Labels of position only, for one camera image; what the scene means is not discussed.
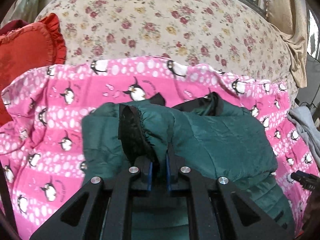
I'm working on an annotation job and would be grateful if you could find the dark green puffer jacket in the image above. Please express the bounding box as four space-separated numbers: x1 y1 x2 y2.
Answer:
82 93 295 239

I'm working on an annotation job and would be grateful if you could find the grey folded garment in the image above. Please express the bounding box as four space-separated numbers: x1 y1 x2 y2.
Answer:
287 106 319 167

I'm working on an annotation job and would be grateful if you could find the floral bed sheet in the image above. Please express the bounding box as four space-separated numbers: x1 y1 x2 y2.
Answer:
38 0 298 98

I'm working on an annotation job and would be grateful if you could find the red heart ruffled pillow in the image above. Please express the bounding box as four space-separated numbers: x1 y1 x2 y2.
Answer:
0 12 67 128

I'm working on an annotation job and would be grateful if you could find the pink penguin quilt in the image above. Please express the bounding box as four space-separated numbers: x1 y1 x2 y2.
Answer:
1 56 318 239

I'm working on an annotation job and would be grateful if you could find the dark maroon pillow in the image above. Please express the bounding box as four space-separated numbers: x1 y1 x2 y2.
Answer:
0 20 29 36

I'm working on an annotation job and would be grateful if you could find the beige curtain right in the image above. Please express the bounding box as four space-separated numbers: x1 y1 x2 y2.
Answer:
265 0 308 88

